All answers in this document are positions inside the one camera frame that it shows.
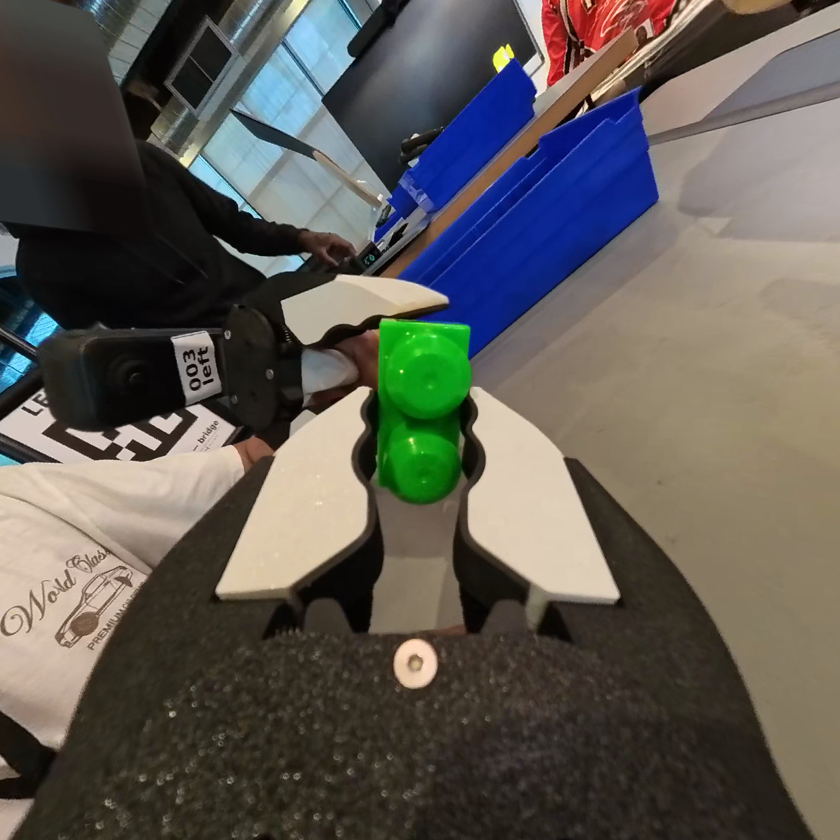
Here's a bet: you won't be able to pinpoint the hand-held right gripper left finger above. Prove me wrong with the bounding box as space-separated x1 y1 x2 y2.
214 386 385 602

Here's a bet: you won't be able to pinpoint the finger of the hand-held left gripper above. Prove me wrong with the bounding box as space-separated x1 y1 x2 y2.
301 346 362 409
280 273 452 349

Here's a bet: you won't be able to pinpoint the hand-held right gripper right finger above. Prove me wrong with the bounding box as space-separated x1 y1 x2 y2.
453 386 622 626

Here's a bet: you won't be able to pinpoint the green two-stud toy block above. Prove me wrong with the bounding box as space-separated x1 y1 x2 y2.
377 318 473 506

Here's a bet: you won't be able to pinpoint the blue plastic storage bin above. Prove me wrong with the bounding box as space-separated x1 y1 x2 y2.
397 87 660 361

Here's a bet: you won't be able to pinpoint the person's left forearm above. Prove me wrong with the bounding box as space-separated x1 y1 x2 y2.
233 434 277 472

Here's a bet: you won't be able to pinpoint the person's left hand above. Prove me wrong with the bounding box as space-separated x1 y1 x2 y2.
307 330 382 408

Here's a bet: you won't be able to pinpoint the framed marker sign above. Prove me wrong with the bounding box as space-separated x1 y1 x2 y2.
0 387 240 463

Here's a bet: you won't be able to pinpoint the person's white shirt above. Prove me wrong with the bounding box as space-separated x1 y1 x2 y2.
0 449 250 782

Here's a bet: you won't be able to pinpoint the black-backed tilted board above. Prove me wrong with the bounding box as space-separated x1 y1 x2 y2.
230 108 385 204

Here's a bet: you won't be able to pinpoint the blue background bins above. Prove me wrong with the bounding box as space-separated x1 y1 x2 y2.
386 58 539 212

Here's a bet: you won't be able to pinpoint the black monitor screen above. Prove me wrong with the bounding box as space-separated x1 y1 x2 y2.
322 0 546 142

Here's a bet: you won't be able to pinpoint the black lanyard strap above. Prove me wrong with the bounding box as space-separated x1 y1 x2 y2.
0 712 56 800

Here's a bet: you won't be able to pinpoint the grey table cable cover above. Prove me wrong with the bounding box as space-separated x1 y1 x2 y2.
646 66 840 147

